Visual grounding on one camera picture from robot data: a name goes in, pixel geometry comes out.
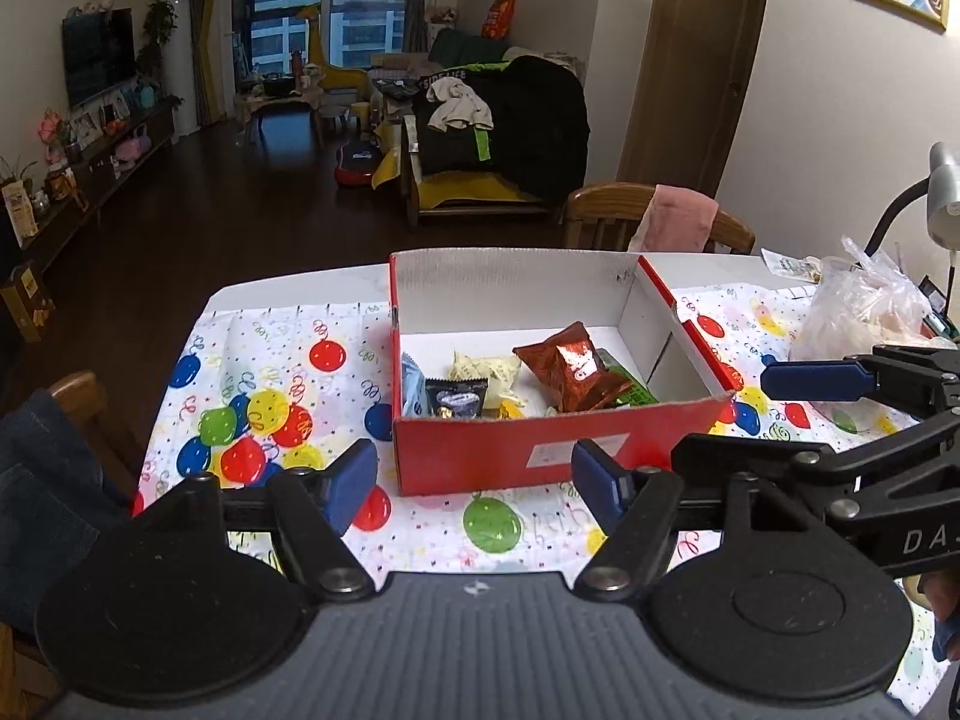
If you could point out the yellow snack packet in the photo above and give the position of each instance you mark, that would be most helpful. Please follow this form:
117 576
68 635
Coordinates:
510 409

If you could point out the brown cardboard box on floor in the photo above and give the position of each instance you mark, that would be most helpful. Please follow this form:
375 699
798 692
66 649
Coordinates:
28 302

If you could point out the dark sofa with clothes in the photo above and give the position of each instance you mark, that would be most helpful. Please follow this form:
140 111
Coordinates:
532 159

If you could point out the light blue snack packet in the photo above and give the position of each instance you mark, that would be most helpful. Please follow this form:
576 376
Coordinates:
414 392

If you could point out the black television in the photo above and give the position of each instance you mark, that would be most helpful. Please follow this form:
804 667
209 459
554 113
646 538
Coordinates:
99 53

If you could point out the pink towel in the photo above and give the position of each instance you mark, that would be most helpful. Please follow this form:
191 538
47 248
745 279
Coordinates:
676 219

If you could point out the small dark coffee table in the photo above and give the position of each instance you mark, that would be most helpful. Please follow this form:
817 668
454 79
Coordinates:
255 109

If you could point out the low dark tv console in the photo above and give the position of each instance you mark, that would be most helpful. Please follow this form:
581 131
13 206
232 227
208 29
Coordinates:
106 167

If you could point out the black purple snack packet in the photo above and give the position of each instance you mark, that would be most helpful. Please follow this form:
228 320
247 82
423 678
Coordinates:
456 399

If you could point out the white garment on sofa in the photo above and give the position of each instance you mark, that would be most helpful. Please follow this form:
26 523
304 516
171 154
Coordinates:
457 106

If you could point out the green snack packet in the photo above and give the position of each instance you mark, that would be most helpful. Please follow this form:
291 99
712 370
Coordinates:
633 396

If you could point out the wooden chair with backrest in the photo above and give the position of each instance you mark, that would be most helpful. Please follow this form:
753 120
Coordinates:
605 217

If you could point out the red cardboard box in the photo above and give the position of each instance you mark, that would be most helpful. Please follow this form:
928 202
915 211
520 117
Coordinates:
484 303

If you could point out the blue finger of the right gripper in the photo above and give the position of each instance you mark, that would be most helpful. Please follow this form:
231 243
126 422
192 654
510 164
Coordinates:
817 381

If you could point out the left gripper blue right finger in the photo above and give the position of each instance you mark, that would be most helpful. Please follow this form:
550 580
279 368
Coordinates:
606 487

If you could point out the brown foil snack packet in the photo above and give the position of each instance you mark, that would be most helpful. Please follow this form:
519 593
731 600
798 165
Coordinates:
567 365

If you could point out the clear plastic bag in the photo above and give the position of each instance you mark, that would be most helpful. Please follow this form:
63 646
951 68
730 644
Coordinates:
862 301

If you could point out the left wooden chair with jeans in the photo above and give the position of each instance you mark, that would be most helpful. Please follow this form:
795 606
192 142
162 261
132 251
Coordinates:
70 472

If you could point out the cream white snack packet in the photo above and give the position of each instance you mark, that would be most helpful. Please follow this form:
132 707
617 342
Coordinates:
500 373

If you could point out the operator hand blue sleeve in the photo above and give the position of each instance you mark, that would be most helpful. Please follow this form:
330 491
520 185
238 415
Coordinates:
942 590

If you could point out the grey desk lamp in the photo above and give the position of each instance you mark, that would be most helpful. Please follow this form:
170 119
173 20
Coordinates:
940 190

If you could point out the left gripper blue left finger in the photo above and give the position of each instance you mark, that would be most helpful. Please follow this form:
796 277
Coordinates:
346 484

